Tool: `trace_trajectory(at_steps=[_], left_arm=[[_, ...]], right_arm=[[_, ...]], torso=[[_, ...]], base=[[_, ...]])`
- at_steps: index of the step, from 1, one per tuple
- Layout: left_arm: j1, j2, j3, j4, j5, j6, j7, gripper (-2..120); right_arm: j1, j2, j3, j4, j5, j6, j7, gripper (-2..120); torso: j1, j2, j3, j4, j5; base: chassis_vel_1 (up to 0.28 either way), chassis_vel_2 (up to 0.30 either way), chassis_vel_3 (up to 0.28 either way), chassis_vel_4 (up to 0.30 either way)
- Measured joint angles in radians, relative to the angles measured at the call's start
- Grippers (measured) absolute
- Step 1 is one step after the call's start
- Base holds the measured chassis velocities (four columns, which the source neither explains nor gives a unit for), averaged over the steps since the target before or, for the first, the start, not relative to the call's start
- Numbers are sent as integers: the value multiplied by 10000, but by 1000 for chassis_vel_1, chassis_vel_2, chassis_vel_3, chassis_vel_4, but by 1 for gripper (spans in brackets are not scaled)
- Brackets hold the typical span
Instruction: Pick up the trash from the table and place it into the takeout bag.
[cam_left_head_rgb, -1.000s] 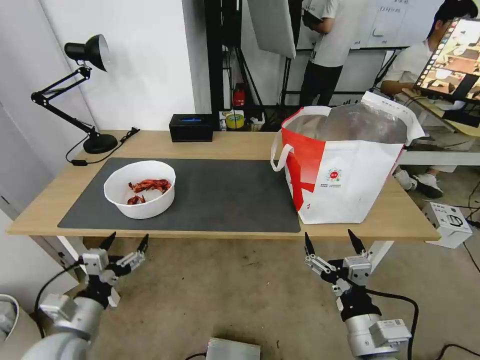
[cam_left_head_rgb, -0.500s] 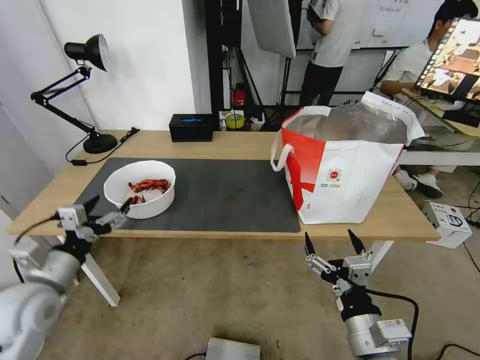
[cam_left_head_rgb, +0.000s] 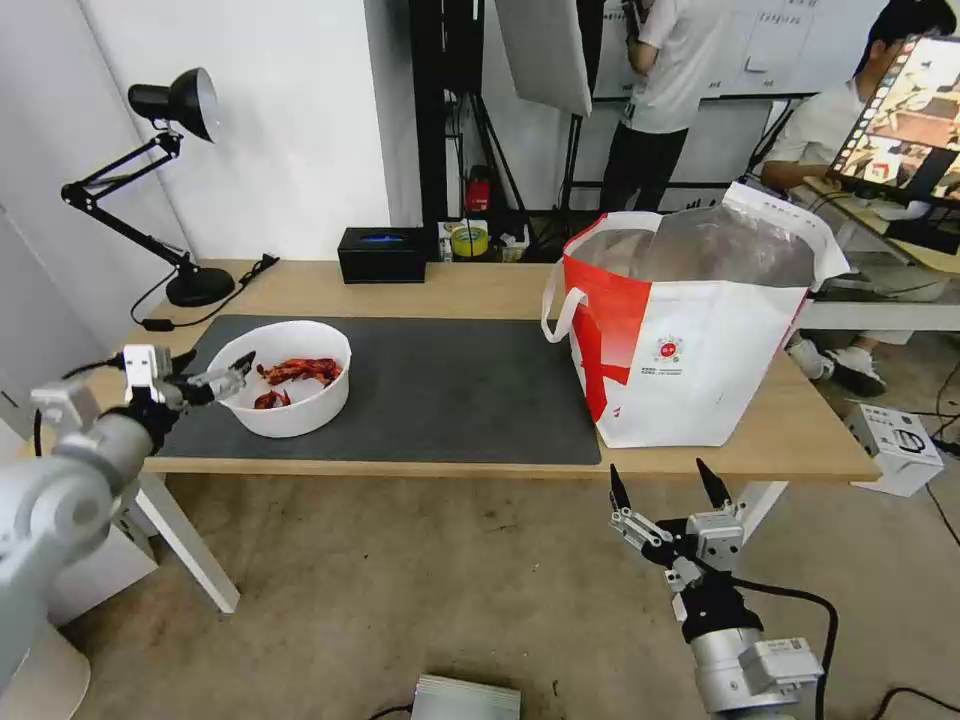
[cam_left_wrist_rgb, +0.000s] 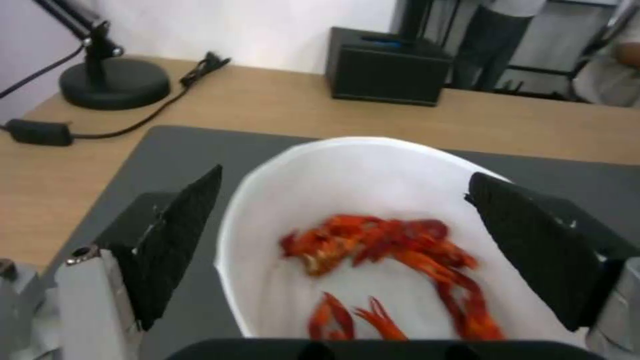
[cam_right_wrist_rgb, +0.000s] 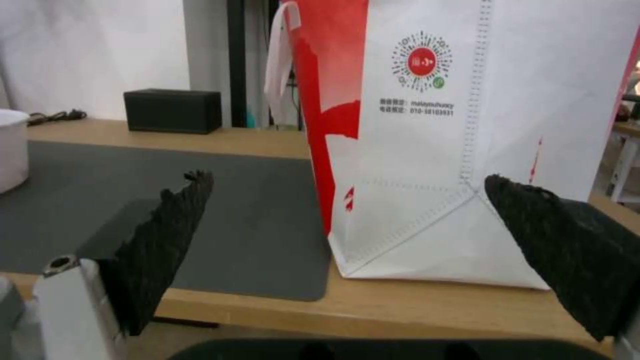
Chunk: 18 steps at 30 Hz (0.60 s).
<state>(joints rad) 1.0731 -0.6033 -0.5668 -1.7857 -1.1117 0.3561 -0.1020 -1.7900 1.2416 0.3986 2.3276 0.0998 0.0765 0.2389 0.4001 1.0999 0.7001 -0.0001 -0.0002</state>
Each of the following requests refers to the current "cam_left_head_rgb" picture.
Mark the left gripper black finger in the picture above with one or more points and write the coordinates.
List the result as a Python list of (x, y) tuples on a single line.
[(217, 384), (180, 361)]

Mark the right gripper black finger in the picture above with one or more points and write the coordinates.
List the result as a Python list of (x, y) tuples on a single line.
[(637, 529), (718, 495)]

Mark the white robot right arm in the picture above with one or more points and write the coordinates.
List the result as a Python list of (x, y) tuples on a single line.
[(742, 667)]

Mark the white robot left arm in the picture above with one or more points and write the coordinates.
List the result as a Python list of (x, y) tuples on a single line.
[(52, 517)]

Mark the white red takeout bag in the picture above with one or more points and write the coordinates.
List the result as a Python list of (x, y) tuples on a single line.
[(697, 360)]

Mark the white table leg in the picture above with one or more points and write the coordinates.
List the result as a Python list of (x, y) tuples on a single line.
[(761, 506), (191, 547)]

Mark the small red crayfish shell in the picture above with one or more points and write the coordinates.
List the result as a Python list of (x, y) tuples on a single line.
[(271, 400)]

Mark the black desk lamp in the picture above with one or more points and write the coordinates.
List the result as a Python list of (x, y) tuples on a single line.
[(199, 285)]

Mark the large red crayfish shell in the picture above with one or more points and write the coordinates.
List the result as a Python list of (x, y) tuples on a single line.
[(300, 370)]

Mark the white round plastic bowl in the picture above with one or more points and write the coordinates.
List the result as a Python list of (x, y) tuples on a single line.
[(296, 416)]

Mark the white cardboard box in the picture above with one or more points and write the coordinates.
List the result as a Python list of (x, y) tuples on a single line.
[(896, 450)]

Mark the black tissue box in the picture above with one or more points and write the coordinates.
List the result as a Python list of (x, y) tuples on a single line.
[(381, 259)]

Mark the dark grey desk mat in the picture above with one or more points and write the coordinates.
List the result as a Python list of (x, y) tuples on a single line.
[(450, 390)]

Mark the grey metal box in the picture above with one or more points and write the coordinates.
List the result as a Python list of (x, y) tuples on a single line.
[(465, 697)]

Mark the white rounded robot shell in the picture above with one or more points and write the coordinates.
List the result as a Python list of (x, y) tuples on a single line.
[(41, 675)]

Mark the yellow tape roll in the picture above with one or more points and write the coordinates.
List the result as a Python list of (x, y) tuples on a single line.
[(470, 243)]

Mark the wooden side desk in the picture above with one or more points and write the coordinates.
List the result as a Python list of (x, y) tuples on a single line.
[(877, 225)]

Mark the red canister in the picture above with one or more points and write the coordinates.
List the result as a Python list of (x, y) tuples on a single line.
[(478, 191)]

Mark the seated person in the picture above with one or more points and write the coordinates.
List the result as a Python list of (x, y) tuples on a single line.
[(817, 127)]

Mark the standing person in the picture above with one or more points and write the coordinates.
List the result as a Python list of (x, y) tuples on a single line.
[(667, 82)]

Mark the computer monitor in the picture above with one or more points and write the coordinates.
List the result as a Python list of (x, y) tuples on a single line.
[(904, 120)]

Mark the whiteboard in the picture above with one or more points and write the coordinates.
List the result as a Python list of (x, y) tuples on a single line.
[(795, 45)]

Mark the white softbox panel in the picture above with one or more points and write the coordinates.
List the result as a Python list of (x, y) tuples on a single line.
[(544, 52)]

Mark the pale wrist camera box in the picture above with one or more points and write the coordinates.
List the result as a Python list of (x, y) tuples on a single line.
[(716, 541), (139, 367)]

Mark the black metal stand frame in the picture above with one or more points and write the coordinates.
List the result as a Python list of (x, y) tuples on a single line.
[(431, 112)]

